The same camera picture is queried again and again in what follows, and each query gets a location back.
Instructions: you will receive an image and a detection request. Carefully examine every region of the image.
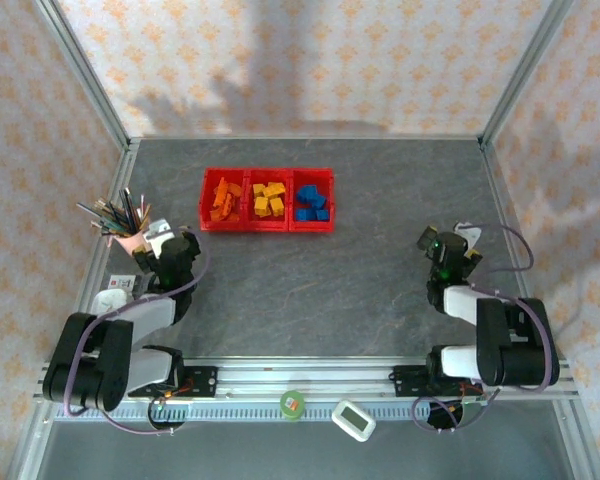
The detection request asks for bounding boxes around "green pencil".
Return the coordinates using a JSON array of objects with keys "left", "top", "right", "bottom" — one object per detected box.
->
[{"left": 94, "top": 198, "right": 132, "bottom": 232}]

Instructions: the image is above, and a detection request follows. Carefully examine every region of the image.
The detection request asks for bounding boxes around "aluminium frame rail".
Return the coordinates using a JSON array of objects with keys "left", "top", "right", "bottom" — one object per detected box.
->
[
  {"left": 127, "top": 133, "right": 486, "bottom": 144},
  {"left": 478, "top": 141, "right": 600, "bottom": 480},
  {"left": 7, "top": 142, "right": 141, "bottom": 480}
]

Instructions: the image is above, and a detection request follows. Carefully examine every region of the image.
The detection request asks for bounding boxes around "aluminium frame post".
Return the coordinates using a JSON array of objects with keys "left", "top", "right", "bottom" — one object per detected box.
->
[
  {"left": 479, "top": 0, "right": 574, "bottom": 149},
  {"left": 32, "top": 0, "right": 131, "bottom": 151}
]

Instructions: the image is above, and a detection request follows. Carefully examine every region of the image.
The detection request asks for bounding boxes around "dark blue pencil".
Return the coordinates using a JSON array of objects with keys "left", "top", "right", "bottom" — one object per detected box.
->
[{"left": 122, "top": 187, "right": 139, "bottom": 231}]

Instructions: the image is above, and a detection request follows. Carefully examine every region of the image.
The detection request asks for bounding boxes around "pink pencil cup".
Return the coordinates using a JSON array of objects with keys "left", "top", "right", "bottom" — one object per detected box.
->
[{"left": 107, "top": 219, "right": 156, "bottom": 256}]

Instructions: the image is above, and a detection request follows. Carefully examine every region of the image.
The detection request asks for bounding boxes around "orange power wire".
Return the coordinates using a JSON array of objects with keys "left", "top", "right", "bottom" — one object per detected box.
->
[
  {"left": 452, "top": 379, "right": 486, "bottom": 406},
  {"left": 162, "top": 377, "right": 196, "bottom": 401}
]

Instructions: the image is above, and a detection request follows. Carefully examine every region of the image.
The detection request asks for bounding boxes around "grey pencil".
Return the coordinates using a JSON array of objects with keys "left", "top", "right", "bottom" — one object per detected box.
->
[{"left": 76, "top": 202, "right": 129, "bottom": 235}]

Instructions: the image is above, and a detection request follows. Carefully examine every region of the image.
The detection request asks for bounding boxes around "patterned cloth backdrop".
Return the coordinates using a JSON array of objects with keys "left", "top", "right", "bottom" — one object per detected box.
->
[
  {"left": 0, "top": 0, "right": 126, "bottom": 480},
  {"left": 484, "top": 0, "right": 600, "bottom": 480},
  {"left": 54, "top": 0, "right": 566, "bottom": 139}
]

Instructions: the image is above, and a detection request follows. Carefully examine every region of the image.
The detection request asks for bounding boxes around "white digital timer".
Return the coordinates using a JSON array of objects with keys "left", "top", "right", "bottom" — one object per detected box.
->
[{"left": 331, "top": 398, "right": 377, "bottom": 444}]

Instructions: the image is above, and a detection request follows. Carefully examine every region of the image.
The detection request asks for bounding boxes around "grey slotted cable duct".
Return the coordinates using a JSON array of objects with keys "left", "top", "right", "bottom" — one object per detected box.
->
[{"left": 54, "top": 402, "right": 434, "bottom": 422}]

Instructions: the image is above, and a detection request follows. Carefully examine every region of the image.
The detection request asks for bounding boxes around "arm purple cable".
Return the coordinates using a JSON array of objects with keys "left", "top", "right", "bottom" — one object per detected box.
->
[
  {"left": 412, "top": 223, "right": 554, "bottom": 434},
  {"left": 62, "top": 225, "right": 211, "bottom": 436}
]

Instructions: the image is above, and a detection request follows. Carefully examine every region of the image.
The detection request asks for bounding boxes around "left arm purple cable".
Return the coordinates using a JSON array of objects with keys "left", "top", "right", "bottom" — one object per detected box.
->
[{"left": 62, "top": 225, "right": 211, "bottom": 436}]

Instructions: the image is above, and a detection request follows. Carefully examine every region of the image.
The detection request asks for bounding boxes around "green tape roll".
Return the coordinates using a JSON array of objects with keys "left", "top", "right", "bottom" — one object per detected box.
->
[{"left": 279, "top": 389, "right": 306, "bottom": 422}]

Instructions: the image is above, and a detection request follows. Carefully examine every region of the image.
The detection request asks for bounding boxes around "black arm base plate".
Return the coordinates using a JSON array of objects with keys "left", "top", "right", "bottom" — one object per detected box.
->
[
  {"left": 392, "top": 364, "right": 481, "bottom": 399},
  {"left": 179, "top": 366, "right": 220, "bottom": 397}
]

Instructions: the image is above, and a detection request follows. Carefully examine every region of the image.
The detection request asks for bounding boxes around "aluminium mounting rail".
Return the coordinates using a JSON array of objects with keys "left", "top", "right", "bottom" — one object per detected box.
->
[{"left": 42, "top": 355, "right": 579, "bottom": 401}]

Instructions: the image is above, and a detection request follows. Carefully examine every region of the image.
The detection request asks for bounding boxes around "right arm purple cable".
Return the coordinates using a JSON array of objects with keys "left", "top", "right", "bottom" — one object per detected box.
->
[{"left": 412, "top": 223, "right": 554, "bottom": 434}]

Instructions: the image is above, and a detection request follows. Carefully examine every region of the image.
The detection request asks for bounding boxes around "red plastic bin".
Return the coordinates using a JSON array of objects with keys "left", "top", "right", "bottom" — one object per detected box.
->
[
  {"left": 201, "top": 167, "right": 252, "bottom": 235},
  {"left": 289, "top": 168, "right": 339, "bottom": 234},
  {"left": 243, "top": 168, "right": 295, "bottom": 234}
]

